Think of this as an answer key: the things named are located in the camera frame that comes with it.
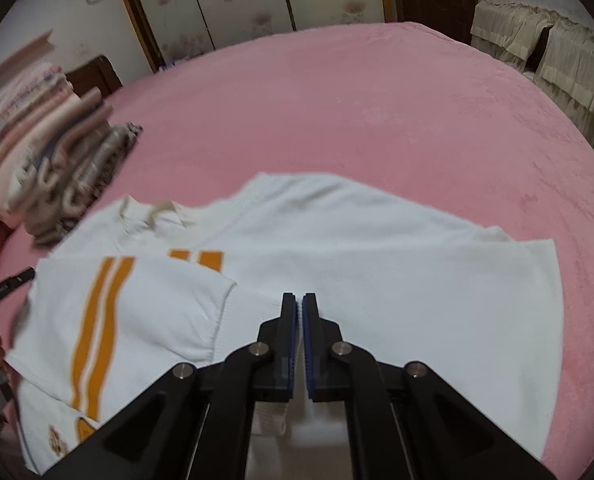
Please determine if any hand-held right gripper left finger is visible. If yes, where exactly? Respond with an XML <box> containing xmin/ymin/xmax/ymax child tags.
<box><xmin>42</xmin><ymin>292</ymin><xmax>298</xmax><ymax>480</ymax></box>

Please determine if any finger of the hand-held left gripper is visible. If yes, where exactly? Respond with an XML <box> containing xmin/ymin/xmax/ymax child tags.
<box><xmin>0</xmin><ymin>267</ymin><xmax>36</xmax><ymax>303</ymax></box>

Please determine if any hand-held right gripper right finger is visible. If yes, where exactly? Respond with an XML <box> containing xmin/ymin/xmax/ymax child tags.
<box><xmin>302</xmin><ymin>292</ymin><xmax>558</xmax><ymax>480</ymax></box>

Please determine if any white printed sweatshirt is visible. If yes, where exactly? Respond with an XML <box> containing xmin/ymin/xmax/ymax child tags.
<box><xmin>4</xmin><ymin>172</ymin><xmax>565</xmax><ymax>476</ymax></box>

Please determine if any folded light grey garment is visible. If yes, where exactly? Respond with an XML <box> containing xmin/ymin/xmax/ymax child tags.
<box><xmin>9</xmin><ymin>152</ymin><xmax>85</xmax><ymax>222</ymax></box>

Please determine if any folded plaid garment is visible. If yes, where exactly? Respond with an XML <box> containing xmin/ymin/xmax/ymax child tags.
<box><xmin>52</xmin><ymin>121</ymin><xmax>144</xmax><ymax>241</ymax></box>

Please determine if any folded taupe garment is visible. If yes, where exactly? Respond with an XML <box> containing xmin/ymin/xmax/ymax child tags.
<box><xmin>42</xmin><ymin>87</ymin><xmax>116</xmax><ymax>171</ymax></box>

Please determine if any pink ruffled folded blanket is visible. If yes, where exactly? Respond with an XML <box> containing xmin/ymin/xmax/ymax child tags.
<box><xmin>0</xmin><ymin>62</ymin><xmax>75</xmax><ymax>151</ymax></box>

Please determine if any pink plush bed blanket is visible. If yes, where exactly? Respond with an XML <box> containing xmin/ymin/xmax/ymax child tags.
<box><xmin>0</xmin><ymin>20</ymin><xmax>594</xmax><ymax>467</ymax></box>

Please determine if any dark wooden headboard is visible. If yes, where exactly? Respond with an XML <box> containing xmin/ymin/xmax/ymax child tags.
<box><xmin>66</xmin><ymin>55</ymin><xmax>124</xmax><ymax>99</ymax></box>

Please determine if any floral sliding door wardrobe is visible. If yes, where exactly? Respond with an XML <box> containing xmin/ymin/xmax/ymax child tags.
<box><xmin>109</xmin><ymin>0</ymin><xmax>402</xmax><ymax>74</ymax></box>

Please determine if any lace covered furniture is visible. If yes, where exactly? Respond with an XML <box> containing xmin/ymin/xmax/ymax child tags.
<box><xmin>471</xmin><ymin>0</ymin><xmax>594</xmax><ymax>159</ymax></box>

